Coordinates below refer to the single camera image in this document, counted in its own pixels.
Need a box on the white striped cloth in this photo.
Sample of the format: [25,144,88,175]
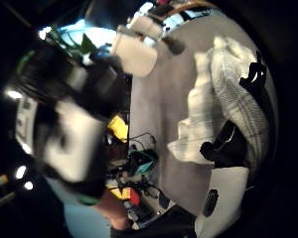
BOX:
[167,35,271,166]

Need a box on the white box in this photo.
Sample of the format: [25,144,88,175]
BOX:
[110,15,164,79]

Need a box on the green plant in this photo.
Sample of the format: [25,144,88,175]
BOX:
[49,25,99,58]

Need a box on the white marker cube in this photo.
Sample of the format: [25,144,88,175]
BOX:
[15,94,107,183]

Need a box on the yellow and red object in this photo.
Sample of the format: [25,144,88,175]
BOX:
[106,183,142,207]

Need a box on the black cable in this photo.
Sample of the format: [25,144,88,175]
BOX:
[128,132,158,152]

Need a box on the green cable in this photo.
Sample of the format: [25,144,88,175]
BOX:
[129,150,159,177]

